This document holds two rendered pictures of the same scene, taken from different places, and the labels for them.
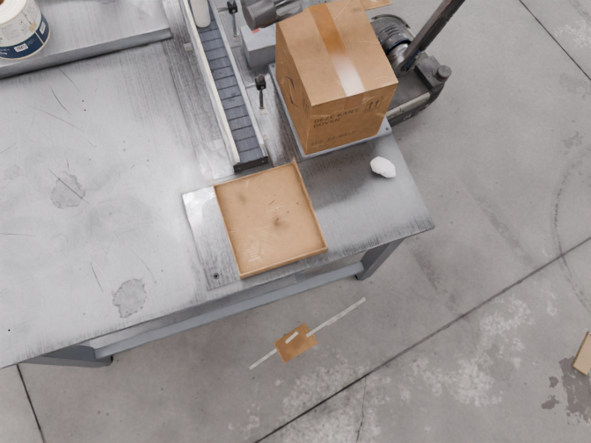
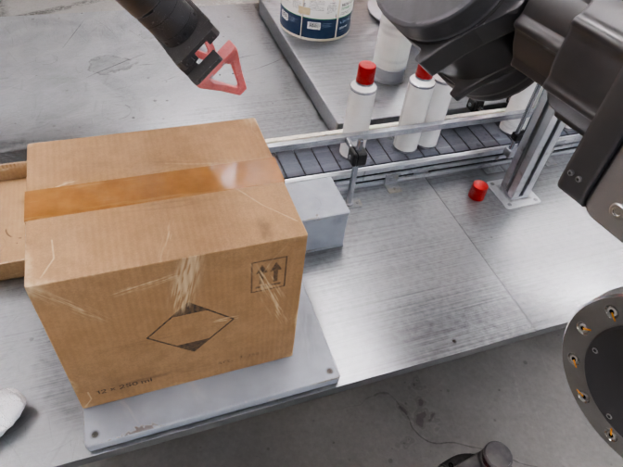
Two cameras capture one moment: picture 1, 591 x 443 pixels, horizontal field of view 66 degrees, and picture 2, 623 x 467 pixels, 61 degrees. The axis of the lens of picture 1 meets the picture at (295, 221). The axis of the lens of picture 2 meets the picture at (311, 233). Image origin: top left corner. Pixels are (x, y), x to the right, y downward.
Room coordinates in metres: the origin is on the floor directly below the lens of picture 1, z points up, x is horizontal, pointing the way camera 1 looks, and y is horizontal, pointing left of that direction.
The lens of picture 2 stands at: (1.03, -0.52, 1.56)
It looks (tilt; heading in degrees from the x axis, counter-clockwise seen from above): 46 degrees down; 91
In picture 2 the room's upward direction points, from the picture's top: 8 degrees clockwise
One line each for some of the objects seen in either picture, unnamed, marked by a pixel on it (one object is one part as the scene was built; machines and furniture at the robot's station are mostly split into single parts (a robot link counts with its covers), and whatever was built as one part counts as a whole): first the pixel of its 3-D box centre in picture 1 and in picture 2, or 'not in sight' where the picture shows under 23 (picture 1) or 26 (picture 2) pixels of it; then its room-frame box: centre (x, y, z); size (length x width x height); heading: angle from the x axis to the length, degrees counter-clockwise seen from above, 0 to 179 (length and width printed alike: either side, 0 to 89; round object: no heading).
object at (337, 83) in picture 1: (330, 79); (171, 258); (0.84, -0.05, 0.99); 0.30 x 0.24 x 0.27; 25
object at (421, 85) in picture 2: not in sight; (415, 106); (1.20, 0.44, 0.98); 0.05 x 0.05 x 0.20
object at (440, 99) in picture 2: not in sight; (437, 102); (1.24, 0.46, 0.98); 0.05 x 0.05 x 0.20
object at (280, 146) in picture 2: (211, 2); (363, 135); (1.10, 0.35, 0.96); 1.07 x 0.01 x 0.01; 25
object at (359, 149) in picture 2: (227, 18); (349, 166); (1.08, 0.30, 0.91); 0.07 x 0.03 x 0.16; 115
